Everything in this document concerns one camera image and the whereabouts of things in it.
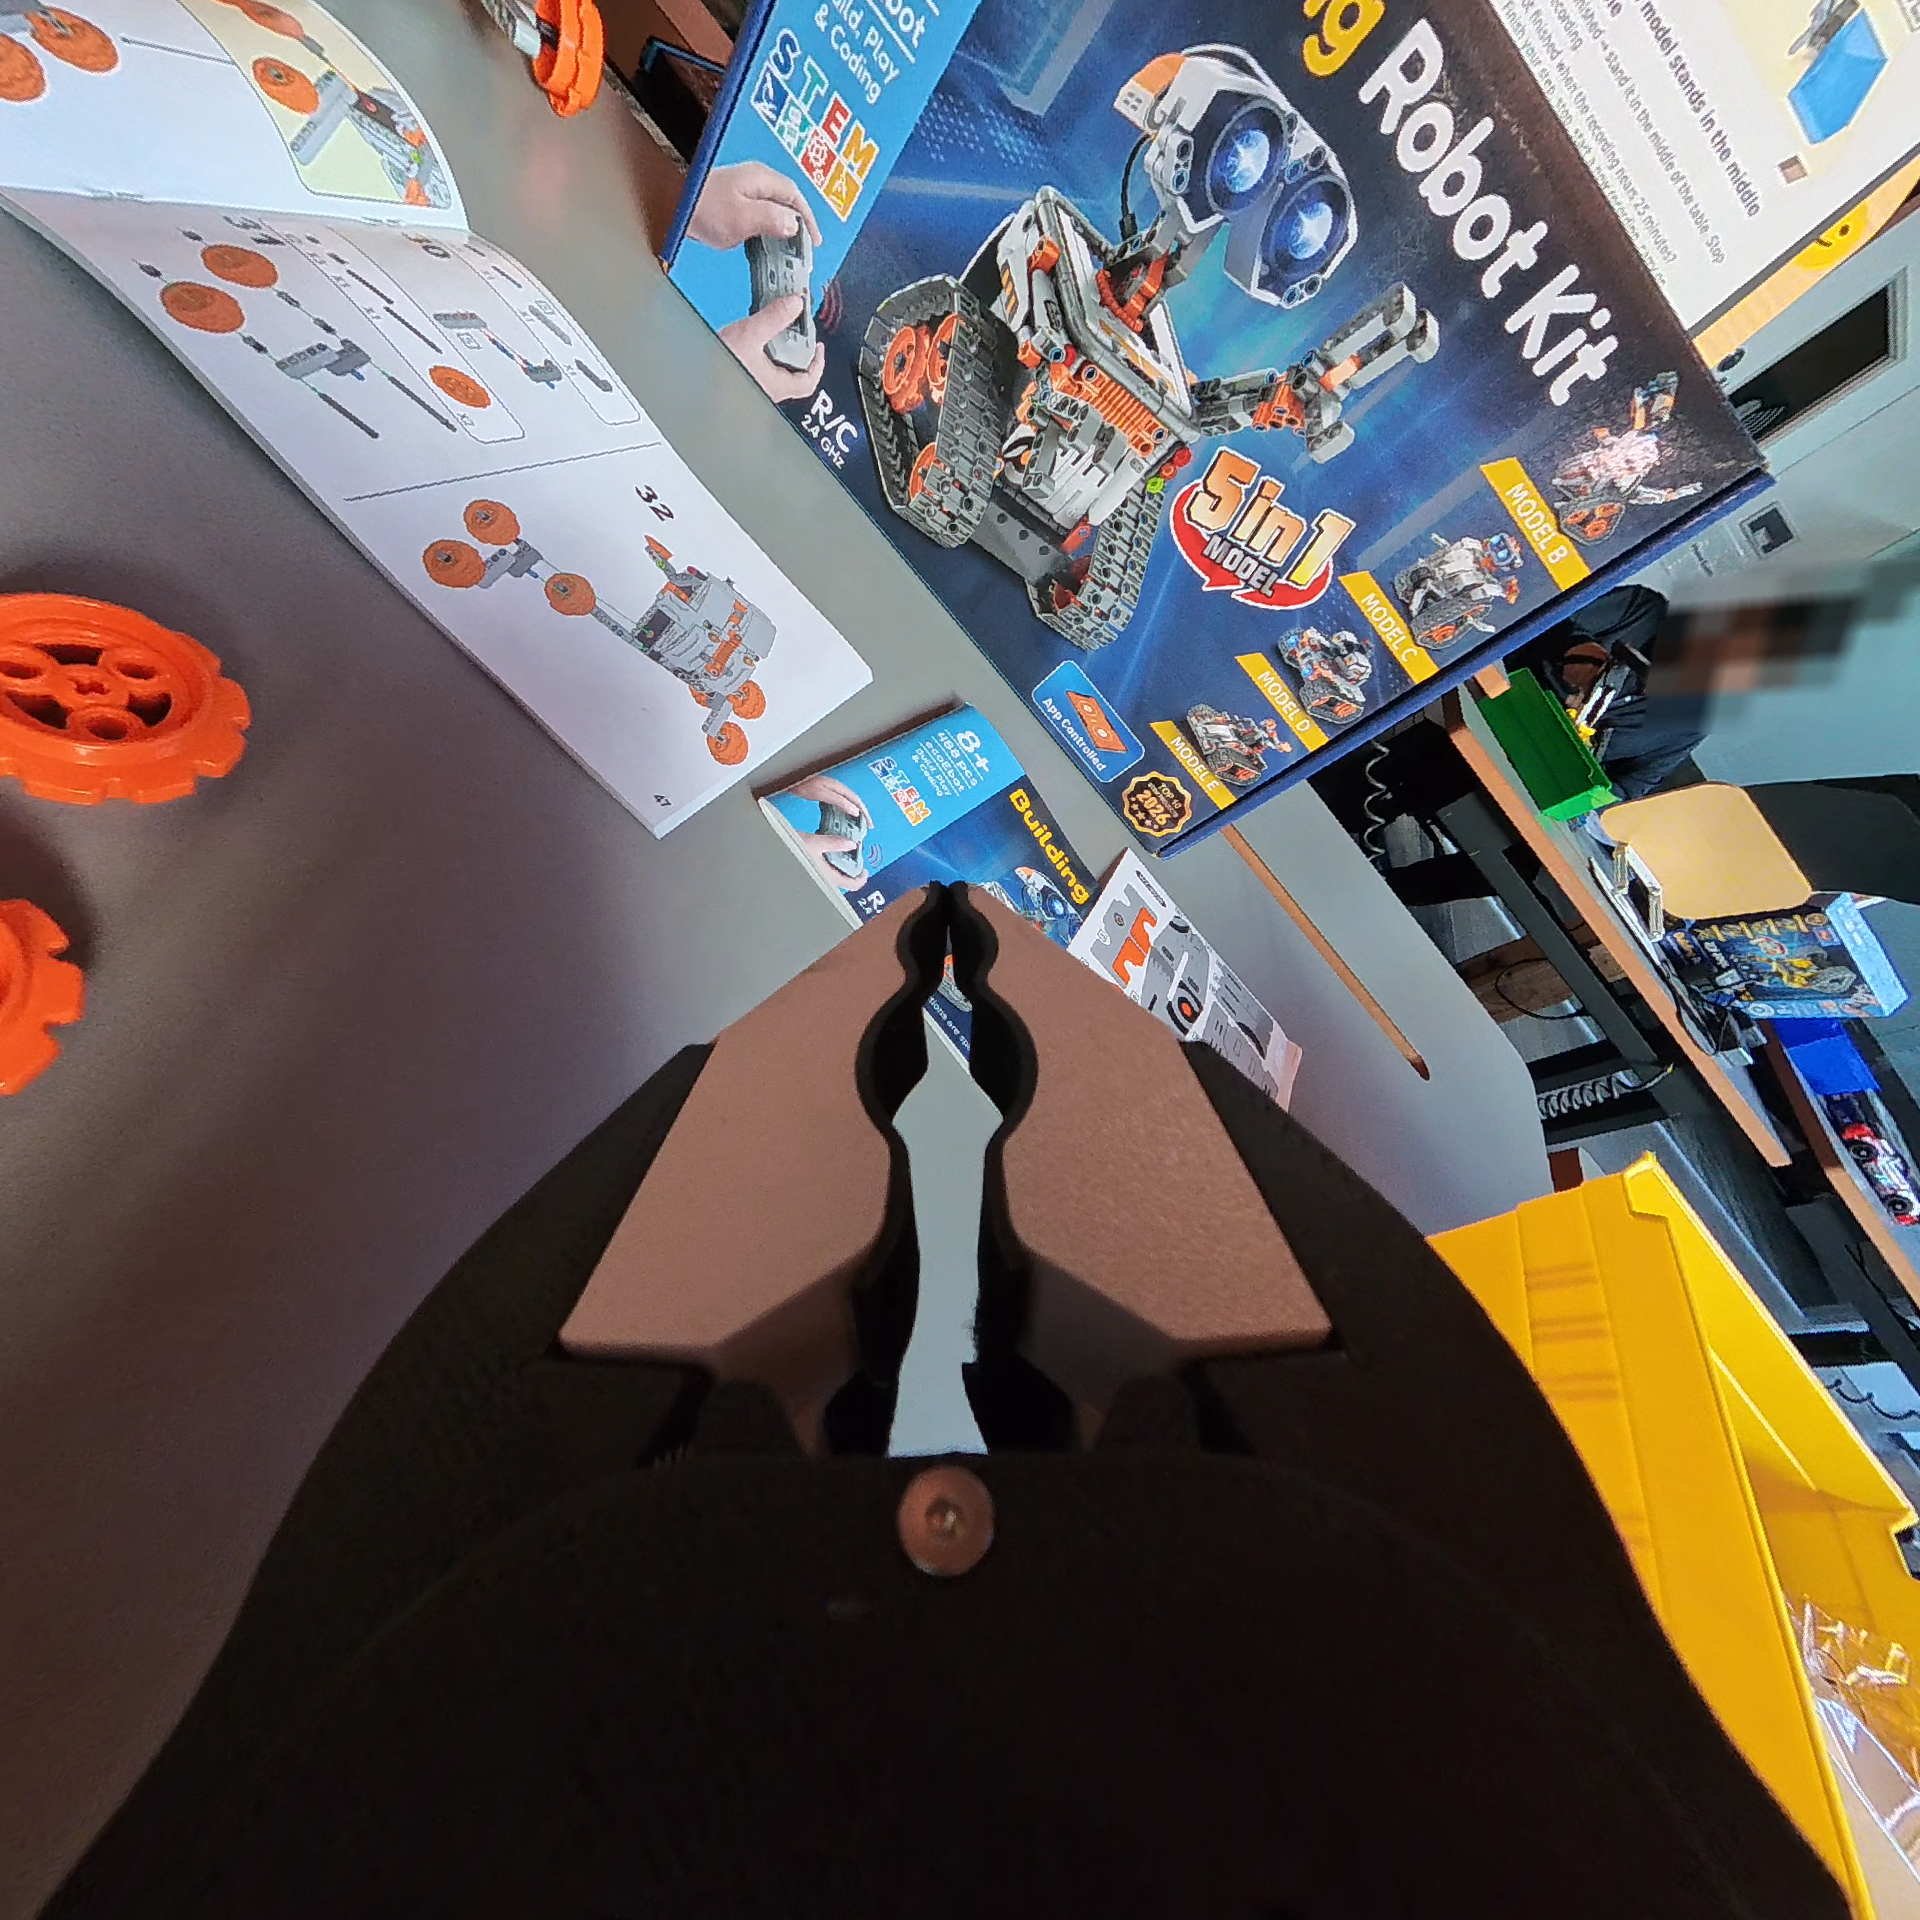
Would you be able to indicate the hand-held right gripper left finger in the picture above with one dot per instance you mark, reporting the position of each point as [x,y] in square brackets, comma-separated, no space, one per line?
[733,1196]

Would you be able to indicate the partly built toy robot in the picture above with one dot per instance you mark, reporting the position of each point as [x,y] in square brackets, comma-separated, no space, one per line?
[577,44]

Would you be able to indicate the grey desk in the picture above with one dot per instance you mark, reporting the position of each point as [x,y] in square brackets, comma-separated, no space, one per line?
[300,1255]

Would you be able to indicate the wooden office desk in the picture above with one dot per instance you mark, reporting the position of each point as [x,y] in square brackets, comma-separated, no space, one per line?
[1558,932]

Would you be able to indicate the thin wooden stick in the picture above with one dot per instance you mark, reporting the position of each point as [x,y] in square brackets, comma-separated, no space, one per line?
[1318,944]

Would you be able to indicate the blue cover booklet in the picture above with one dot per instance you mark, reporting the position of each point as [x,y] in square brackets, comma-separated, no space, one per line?
[933,793]

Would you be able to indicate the instruction booklet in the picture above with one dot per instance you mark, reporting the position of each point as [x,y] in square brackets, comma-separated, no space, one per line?
[390,453]

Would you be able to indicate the green plastic bin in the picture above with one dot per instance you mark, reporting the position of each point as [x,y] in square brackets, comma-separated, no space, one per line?
[1533,749]

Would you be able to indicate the small yellow bin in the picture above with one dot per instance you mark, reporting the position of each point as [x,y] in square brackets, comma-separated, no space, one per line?
[1681,1497]

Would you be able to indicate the curled white poster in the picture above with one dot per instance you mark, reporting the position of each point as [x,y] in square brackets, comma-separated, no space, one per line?
[1706,120]

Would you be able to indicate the white folded leaflet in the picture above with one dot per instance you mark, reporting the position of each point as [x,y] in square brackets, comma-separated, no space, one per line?
[1187,976]

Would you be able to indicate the orange toy wheel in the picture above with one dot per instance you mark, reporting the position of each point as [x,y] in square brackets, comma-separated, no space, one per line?
[104,691]
[23,990]

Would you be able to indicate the blue robot kit box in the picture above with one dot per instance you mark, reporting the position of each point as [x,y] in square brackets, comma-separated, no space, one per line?
[1199,356]

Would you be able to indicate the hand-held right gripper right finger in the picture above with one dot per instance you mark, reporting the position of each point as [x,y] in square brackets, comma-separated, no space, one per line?
[1160,1196]

